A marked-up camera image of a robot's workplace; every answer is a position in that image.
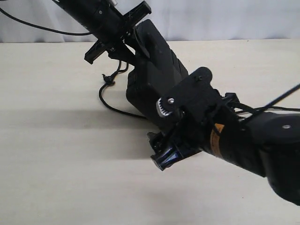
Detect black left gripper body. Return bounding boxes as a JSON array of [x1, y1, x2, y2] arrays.
[[84, 0, 151, 64]]

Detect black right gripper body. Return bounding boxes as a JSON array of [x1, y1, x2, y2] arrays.
[[150, 67, 239, 171]]

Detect black plastic tool case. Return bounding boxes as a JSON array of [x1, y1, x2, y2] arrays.
[[126, 19, 188, 129]]

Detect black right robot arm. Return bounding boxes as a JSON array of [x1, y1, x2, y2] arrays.
[[148, 67, 300, 205]]

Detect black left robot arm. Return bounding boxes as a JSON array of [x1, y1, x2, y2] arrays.
[[56, 0, 151, 65]]

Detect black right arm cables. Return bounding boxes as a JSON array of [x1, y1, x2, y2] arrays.
[[232, 84, 300, 122]]

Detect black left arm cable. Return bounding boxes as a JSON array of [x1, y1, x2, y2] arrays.
[[0, 7, 92, 36]]

